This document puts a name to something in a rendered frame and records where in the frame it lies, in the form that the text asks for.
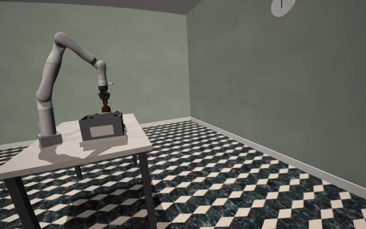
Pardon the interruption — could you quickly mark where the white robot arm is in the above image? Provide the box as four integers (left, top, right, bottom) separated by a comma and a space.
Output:
36, 32, 113, 136

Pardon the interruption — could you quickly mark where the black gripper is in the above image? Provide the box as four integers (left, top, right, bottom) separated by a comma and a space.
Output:
98, 86, 110, 104

